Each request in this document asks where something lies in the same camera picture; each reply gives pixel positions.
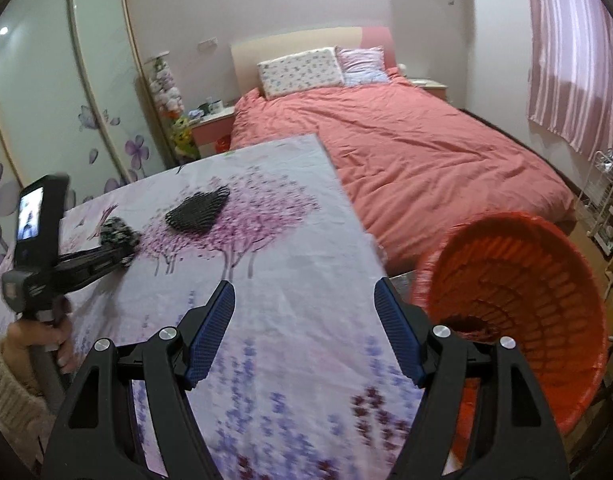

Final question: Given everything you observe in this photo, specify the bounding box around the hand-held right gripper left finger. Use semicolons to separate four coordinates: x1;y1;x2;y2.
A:
44;280;236;480

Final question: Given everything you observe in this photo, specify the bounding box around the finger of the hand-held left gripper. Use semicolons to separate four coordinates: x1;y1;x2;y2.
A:
61;257;134;293
59;242;140;273

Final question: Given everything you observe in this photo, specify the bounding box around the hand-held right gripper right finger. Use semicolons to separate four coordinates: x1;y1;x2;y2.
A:
373;276;572;480

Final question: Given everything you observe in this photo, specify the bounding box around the black and white patterned cloth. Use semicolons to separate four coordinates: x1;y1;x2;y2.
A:
99;216;142;266

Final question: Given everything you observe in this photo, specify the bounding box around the orange plastic waste basket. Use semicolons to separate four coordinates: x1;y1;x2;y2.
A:
413;211;609;466

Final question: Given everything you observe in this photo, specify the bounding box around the person's left hand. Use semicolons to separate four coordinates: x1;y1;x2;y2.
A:
9;317;74;373

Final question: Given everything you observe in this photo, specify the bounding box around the black striped sock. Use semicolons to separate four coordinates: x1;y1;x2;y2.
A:
165;185;231;235

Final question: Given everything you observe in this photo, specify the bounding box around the yellow and green plush toy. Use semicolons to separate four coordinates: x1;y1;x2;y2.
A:
169;115;197;161

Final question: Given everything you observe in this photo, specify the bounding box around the pink nightstand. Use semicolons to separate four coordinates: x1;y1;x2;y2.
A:
190;107;237;158
411;78;448;103

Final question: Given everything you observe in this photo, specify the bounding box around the floral sliding door wardrobe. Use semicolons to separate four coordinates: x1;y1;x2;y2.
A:
0;0;167;281

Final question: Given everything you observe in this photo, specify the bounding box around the bed with salmon duvet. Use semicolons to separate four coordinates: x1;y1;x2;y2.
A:
230;76;577;271

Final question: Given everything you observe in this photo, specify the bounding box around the plush toy bouquet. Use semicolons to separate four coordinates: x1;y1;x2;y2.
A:
149;55;184;113

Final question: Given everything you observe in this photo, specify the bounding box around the white floral pillow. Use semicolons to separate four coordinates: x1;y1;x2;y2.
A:
257;46;344;100

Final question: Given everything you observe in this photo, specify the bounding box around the pink striped pillow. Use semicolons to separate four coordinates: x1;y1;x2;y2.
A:
336;46;389;86

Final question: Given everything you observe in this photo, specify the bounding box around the beige and pink headboard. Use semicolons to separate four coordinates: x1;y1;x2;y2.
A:
230;26;398;106

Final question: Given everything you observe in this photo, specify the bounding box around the pink striped curtain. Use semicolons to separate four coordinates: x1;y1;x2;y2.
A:
521;0;613;153

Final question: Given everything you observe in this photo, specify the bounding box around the white wire rack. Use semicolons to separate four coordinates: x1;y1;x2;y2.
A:
576;147;613;256

